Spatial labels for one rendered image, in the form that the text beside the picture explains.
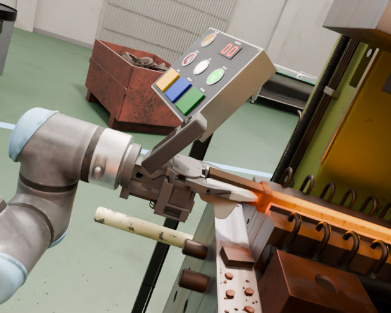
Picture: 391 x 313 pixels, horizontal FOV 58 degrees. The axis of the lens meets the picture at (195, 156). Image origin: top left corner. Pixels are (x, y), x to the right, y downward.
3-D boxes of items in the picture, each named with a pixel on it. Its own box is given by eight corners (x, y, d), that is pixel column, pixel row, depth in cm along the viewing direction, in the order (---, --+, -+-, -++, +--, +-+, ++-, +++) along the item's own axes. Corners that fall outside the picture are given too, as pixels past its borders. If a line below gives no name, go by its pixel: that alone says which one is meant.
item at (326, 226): (308, 267, 50) (329, 231, 47) (301, 249, 54) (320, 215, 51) (314, 269, 50) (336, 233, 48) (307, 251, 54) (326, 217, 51)
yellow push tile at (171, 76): (161, 90, 109) (179, 74, 108) (155, 83, 115) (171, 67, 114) (165, 94, 110) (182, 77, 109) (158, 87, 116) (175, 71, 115)
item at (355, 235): (337, 277, 50) (359, 241, 48) (328, 258, 54) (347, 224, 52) (343, 279, 50) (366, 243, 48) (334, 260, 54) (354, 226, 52)
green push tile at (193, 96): (183, 114, 93) (204, 94, 92) (174, 104, 99) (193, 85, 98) (187, 118, 94) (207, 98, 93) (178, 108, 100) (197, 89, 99)
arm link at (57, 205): (-12, 250, 54) (-3, 181, 49) (25, 212, 64) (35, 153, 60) (48, 267, 54) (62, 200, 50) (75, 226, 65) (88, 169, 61)
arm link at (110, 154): (112, 121, 57) (95, 140, 48) (141, 130, 58) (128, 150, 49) (100, 169, 61) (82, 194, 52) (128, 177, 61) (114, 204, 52)
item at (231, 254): (244, 254, 55) (247, 248, 54) (252, 268, 52) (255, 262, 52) (219, 251, 53) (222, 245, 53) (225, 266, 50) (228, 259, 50)
